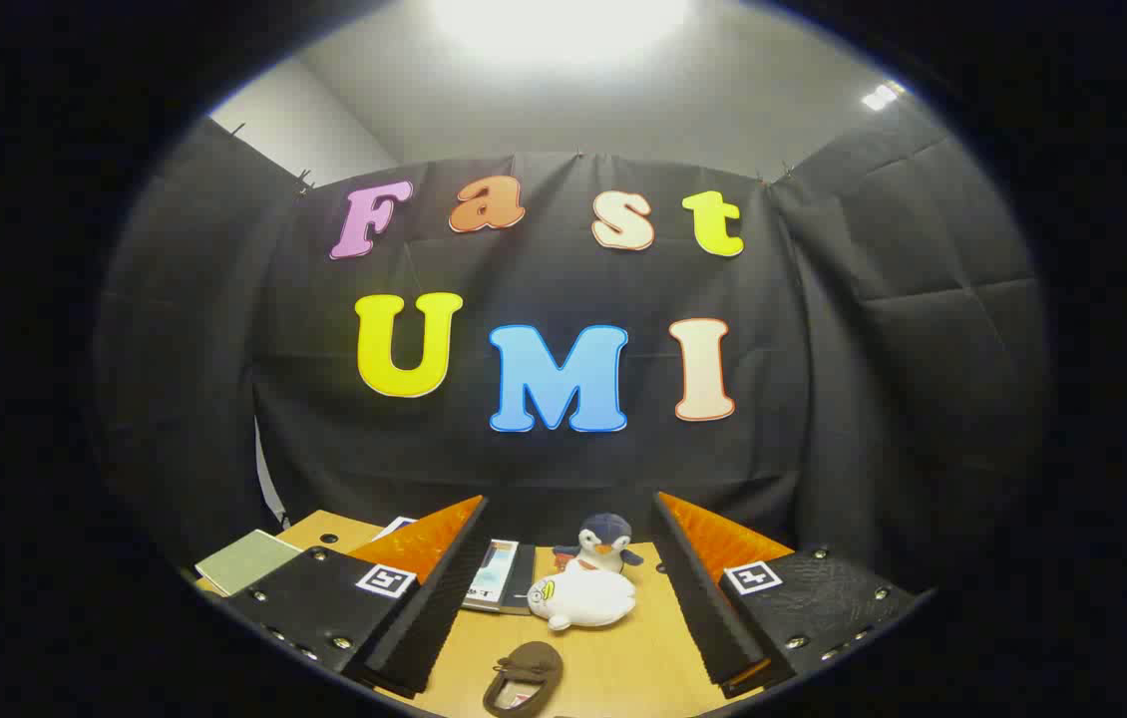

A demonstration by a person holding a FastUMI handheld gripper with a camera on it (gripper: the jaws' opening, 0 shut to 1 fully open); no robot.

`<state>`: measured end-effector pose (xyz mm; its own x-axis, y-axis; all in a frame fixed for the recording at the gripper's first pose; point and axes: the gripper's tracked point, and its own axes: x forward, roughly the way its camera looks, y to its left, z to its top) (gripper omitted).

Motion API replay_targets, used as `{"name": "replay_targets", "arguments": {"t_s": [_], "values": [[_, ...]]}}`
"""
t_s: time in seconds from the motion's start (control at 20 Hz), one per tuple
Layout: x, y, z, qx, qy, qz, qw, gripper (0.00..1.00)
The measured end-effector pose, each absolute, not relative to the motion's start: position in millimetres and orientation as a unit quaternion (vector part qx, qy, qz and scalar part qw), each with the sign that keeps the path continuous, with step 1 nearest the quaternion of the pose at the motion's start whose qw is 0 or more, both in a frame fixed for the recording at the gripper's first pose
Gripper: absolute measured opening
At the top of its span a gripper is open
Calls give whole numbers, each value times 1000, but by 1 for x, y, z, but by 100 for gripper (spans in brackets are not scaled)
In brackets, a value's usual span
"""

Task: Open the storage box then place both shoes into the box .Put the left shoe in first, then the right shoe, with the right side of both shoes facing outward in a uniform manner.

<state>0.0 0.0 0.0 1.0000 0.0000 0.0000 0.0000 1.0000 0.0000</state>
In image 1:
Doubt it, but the penguin plush toy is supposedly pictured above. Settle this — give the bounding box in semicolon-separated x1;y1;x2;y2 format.
554;513;644;575

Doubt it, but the brown fuzzy shoe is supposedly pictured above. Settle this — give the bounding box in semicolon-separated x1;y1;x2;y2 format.
482;641;564;718

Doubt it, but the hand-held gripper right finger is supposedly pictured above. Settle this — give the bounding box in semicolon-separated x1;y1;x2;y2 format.
650;491;921;697

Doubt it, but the white seal plush toy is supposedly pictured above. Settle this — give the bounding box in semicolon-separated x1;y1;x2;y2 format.
527;560;637;632

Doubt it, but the black backdrop cloth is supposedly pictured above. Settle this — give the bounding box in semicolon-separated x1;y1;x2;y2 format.
95;115;1053;599

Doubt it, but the black notebook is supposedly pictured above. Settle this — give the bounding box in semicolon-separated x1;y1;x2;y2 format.
512;542;538;615

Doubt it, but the cream fabric storage box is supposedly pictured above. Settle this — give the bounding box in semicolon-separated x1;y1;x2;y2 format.
194;529;305;597

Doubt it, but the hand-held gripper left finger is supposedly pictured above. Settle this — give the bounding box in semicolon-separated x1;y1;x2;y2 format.
224;495;490;699

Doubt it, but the large ceiling light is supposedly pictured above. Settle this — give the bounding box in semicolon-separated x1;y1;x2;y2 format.
429;0;694;61

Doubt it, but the large white cover book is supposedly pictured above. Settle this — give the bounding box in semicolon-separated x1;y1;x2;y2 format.
464;538;521;612

